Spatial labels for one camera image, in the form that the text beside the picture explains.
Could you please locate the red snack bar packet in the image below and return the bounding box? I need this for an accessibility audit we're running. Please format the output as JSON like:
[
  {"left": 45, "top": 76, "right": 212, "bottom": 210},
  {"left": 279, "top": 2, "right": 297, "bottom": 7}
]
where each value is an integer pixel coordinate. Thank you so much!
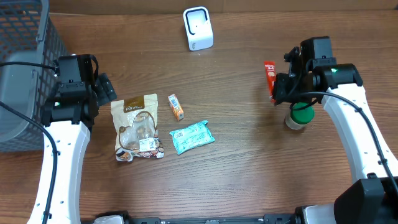
[{"left": 264, "top": 61, "right": 277, "bottom": 103}]

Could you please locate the beige snack bag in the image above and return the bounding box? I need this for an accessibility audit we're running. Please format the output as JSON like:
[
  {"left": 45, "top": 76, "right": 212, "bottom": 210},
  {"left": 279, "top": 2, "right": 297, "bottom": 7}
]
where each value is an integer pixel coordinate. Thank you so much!
[{"left": 111, "top": 93, "right": 164, "bottom": 162}]

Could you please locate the orange small box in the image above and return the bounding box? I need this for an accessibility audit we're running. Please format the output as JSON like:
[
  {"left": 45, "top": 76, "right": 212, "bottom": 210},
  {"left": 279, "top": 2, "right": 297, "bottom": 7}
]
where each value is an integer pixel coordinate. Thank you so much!
[{"left": 168, "top": 94, "right": 184, "bottom": 121}]

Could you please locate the teal wet wipes pack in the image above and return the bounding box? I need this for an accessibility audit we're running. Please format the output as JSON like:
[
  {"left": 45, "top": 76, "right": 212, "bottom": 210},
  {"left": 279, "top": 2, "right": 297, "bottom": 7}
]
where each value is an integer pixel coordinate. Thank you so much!
[{"left": 169, "top": 120, "right": 215, "bottom": 155}]

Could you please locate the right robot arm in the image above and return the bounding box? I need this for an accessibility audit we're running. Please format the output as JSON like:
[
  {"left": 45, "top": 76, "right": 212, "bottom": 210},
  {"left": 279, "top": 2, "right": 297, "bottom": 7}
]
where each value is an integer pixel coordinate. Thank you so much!
[{"left": 264, "top": 36, "right": 397, "bottom": 223}]

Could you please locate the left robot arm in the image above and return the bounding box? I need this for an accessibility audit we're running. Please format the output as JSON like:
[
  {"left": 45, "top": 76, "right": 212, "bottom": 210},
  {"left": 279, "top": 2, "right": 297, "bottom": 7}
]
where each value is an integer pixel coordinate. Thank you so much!
[{"left": 28, "top": 54, "right": 116, "bottom": 223}]

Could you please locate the white barcode scanner stand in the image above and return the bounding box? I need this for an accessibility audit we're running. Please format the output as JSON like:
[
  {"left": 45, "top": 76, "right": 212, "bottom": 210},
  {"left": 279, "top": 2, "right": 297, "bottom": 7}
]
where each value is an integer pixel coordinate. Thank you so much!
[{"left": 183, "top": 6, "right": 214, "bottom": 51}]

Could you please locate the green lidded glass jar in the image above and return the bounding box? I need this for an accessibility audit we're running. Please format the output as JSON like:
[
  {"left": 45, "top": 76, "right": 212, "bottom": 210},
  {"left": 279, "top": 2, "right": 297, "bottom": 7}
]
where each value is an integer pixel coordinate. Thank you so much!
[{"left": 285, "top": 103, "right": 315, "bottom": 130}]

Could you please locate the grey plastic mesh basket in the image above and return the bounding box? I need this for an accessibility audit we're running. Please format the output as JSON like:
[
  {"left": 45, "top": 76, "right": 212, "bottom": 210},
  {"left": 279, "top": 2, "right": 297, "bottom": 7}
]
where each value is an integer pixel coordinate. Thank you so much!
[{"left": 0, "top": 0, "right": 71, "bottom": 152}]

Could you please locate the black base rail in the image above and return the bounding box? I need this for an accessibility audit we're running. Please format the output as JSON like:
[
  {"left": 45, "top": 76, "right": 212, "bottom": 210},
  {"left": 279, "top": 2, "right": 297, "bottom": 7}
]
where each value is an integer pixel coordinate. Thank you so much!
[{"left": 81, "top": 213, "right": 302, "bottom": 224}]

